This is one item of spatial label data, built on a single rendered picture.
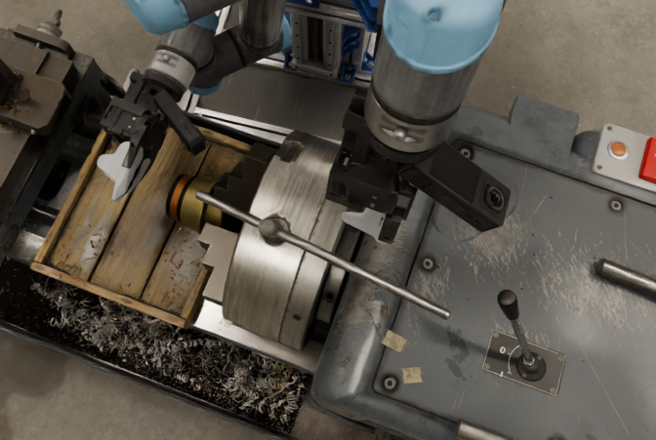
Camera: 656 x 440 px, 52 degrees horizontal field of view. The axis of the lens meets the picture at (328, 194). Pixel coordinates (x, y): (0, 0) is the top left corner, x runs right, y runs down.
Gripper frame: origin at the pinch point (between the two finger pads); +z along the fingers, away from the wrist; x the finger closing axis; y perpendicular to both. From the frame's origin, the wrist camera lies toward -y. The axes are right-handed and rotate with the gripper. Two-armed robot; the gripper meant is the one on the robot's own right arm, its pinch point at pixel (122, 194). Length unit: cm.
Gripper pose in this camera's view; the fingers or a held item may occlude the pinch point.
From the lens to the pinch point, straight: 110.1
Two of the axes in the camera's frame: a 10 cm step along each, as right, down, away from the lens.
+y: -9.4, -3.3, 1.1
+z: -3.5, 8.9, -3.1
